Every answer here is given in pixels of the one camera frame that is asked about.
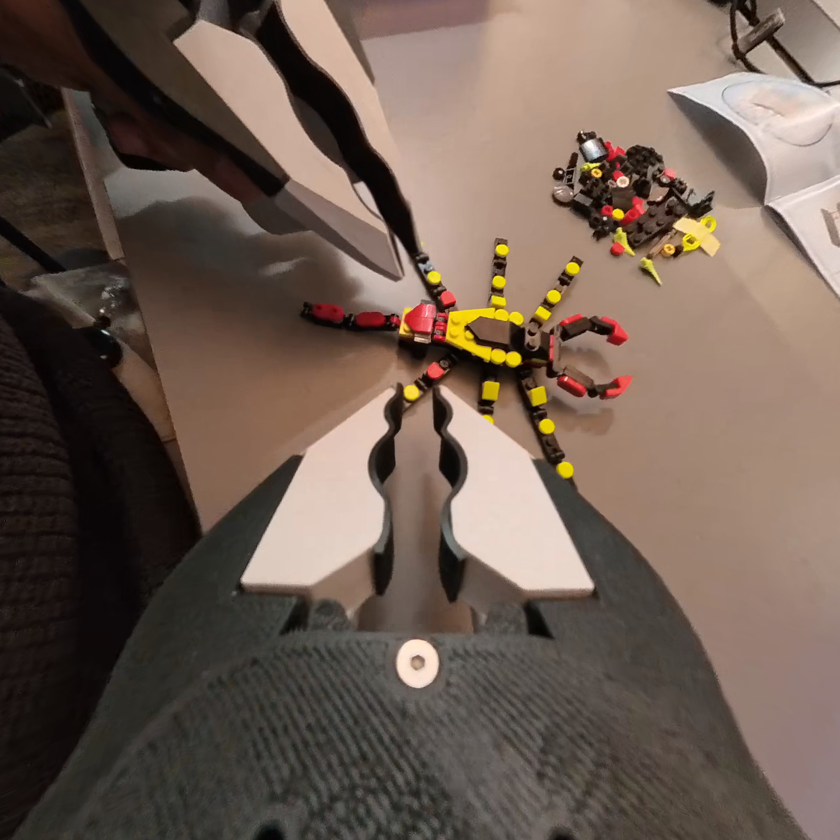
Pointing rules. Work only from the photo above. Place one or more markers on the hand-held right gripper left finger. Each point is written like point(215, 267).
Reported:
point(321, 525)

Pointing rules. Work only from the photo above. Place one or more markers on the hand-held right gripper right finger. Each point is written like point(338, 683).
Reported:
point(518, 531)

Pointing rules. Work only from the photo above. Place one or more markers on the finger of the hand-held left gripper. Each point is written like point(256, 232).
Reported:
point(341, 59)
point(262, 118)

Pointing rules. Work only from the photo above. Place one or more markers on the black yellow lego scorpion model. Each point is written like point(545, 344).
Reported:
point(479, 328)

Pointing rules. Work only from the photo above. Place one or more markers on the pile of loose lego pieces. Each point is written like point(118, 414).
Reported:
point(649, 216)

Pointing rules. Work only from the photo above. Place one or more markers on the person's left hand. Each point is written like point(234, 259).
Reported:
point(164, 148)

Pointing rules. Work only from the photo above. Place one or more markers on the crumpled clear plastic bag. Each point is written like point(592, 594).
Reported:
point(79, 289)

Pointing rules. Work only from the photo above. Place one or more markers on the person's black sweater torso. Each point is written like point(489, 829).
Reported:
point(65, 525)

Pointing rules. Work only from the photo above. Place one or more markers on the open instruction booklet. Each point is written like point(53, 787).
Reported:
point(774, 131)

